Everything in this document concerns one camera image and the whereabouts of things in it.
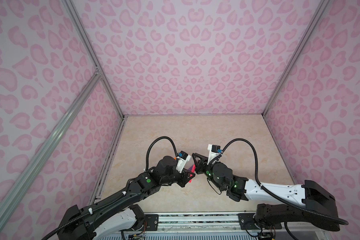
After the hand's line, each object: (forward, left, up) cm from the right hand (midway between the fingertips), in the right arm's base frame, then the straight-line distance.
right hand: (191, 156), depth 72 cm
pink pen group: (-7, -1, 0) cm, 7 cm away
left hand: (-5, -2, -5) cm, 7 cm away
